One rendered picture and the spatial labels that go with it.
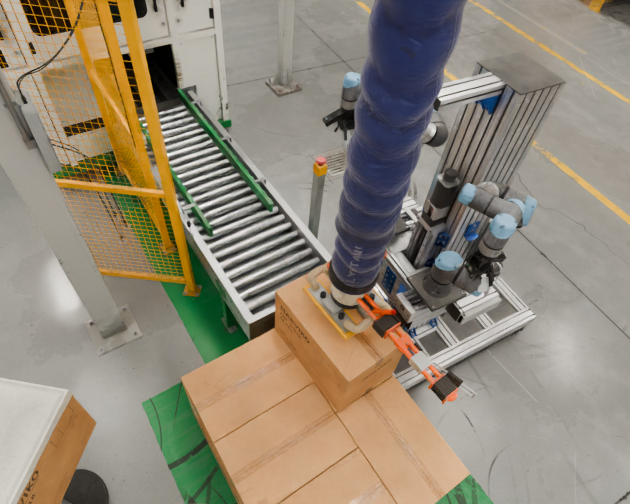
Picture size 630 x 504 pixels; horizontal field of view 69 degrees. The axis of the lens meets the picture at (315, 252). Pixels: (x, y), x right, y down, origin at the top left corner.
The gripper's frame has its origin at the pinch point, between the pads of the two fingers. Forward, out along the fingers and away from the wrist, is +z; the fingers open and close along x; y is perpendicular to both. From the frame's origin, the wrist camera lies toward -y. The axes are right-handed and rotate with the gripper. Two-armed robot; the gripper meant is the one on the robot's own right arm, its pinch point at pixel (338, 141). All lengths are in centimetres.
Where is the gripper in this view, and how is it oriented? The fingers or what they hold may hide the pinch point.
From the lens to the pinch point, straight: 234.4
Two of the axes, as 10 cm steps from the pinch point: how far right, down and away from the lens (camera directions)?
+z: -0.8, 6.3, 7.8
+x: -3.1, -7.5, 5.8
